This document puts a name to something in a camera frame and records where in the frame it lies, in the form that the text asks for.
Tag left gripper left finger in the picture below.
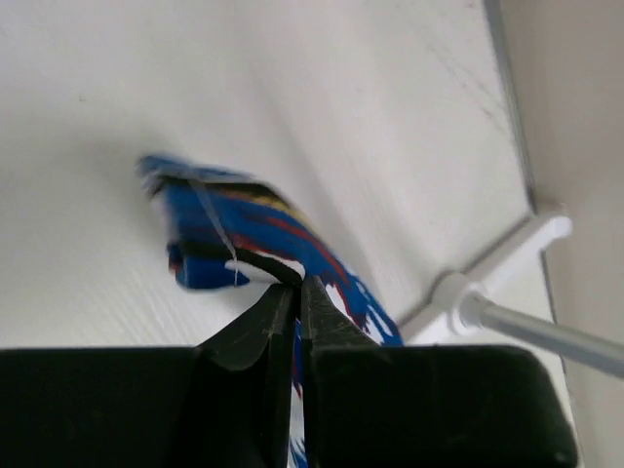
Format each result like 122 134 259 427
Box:
1 286 295 467

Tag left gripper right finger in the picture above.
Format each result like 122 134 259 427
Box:
300 278 579 467

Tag blue patterned trousers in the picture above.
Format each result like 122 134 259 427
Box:
136 155 407 467

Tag white clothes rack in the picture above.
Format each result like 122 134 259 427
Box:
400 205 623 378

